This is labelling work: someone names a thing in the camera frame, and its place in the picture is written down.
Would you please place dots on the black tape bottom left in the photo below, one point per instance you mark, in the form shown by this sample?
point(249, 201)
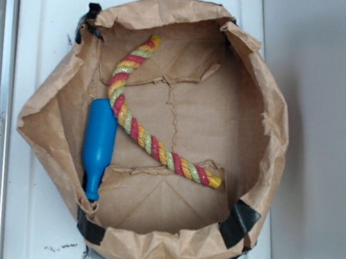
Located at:
point(90, 231)

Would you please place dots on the black tape top left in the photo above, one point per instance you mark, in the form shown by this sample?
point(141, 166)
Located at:
point(94, 10)

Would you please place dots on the black tape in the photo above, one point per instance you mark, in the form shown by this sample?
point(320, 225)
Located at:
point(94, 10)
point(90, 231)
point(240, 221)

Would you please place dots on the white plastic tray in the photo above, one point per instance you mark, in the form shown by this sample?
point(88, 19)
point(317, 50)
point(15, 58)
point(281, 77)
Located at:
point(38, 223)

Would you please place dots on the multicolored twisted rope toy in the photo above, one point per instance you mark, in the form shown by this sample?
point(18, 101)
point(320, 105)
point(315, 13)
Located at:
point(137, 131)

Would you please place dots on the black tape bottom right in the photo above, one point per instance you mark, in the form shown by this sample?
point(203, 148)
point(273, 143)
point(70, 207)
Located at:
point(240, 221)

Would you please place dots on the brown paper bag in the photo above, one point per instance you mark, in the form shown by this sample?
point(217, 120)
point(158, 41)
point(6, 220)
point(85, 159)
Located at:
point(205, 93)

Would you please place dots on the blue plastic bottle toy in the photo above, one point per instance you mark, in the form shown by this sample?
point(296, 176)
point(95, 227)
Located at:
point(98, 145)

